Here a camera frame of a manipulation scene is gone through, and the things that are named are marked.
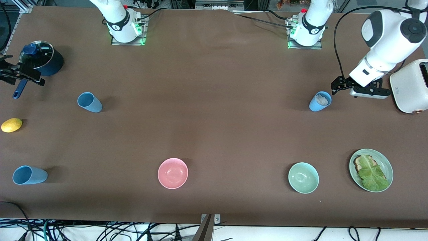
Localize glass lid blue knob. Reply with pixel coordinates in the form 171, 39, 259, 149
19, 41, 54, 69

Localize pink bowl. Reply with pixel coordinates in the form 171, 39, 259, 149
157, 158, 189, 189

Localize grey power strip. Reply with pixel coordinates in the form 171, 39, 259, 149
195, 0, 245, 11

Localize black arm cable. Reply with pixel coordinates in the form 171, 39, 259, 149
333, 6, 416, 81
0, 3, 12, 51

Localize toast slice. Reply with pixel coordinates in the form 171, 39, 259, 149
353, 155, 387, 181

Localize blue plastic cup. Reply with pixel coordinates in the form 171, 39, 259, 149
77, 92, 103, 113
12, 166, 48, 185
309, 91, 332, 112

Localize mint green plate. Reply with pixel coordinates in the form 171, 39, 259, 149
349, 149, 394, 193

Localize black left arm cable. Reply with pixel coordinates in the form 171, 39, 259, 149
333, 6, 416, 81

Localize dark blue saucepan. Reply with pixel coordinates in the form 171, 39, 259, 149
12, 45, 64, 99

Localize black base cable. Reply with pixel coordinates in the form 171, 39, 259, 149
233, 13, 293, 29
263, 9, 290, 21
136, 7, 168, 21

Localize orange dried plant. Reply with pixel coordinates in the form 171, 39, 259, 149
276, 0, 303, 10

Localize dark metal pole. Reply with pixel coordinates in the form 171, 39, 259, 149
192, 214, 215, 241

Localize mint green bowl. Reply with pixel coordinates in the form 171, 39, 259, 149
288, 162, 319, 194

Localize green lettuce leaf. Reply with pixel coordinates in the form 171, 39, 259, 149
358, 154, 390, 192

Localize white toaster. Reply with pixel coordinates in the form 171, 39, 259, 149
389, 59, 428, 114

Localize aluminium frame rail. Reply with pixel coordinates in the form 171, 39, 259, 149
403, 0, 428, 23
0, 0, 34, 54

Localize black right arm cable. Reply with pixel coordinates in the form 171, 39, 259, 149
0, 3, 12, 51

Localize yellow lemon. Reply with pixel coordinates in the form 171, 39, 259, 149
1, 118, 23, 133

